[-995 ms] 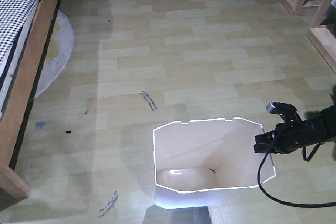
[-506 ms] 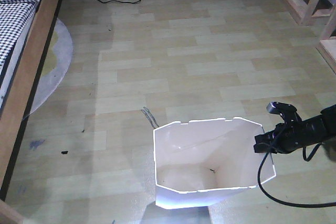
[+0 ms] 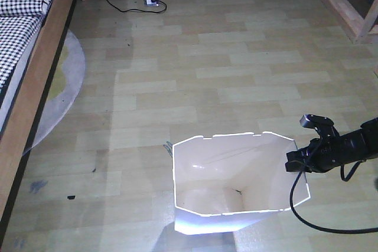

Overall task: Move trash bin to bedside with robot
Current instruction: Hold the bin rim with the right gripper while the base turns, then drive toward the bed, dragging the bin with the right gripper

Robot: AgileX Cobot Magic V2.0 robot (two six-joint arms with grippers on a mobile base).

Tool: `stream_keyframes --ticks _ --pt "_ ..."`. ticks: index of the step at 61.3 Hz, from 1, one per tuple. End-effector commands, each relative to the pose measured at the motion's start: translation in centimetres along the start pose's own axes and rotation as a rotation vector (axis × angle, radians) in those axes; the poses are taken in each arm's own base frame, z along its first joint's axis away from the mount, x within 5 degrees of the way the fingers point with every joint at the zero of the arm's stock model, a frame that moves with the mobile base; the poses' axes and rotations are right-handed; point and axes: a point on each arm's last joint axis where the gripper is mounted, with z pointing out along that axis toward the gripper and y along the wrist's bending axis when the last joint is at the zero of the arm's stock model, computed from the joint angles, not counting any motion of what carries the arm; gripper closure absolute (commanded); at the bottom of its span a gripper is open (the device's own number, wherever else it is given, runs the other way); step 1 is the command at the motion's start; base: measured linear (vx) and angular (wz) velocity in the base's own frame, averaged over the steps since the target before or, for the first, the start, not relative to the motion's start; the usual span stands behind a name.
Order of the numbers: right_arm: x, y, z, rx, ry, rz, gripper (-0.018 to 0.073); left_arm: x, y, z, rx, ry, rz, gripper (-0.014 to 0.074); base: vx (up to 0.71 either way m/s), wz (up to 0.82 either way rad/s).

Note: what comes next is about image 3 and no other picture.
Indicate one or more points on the black white checkered bedding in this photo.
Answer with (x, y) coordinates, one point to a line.
(20, 20)

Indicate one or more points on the white plastic trash bin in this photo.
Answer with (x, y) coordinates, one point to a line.
(228, 182)

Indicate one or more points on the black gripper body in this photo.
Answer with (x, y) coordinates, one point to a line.
(323, 155)

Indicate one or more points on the floor power outlet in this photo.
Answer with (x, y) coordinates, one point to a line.
(151, 2)

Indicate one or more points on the wooden furniture frame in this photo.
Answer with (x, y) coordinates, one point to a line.
(359, 29)

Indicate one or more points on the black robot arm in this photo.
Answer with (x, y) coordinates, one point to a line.
(355, 146)

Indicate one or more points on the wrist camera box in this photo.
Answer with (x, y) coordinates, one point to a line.
(312, 121)

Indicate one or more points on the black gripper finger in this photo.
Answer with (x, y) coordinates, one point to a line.
(296, 161)

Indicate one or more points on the round grey yellow rug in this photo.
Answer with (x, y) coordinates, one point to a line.
(65, 87)

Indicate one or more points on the wooden bed frame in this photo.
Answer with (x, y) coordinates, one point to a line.
(24, 98)

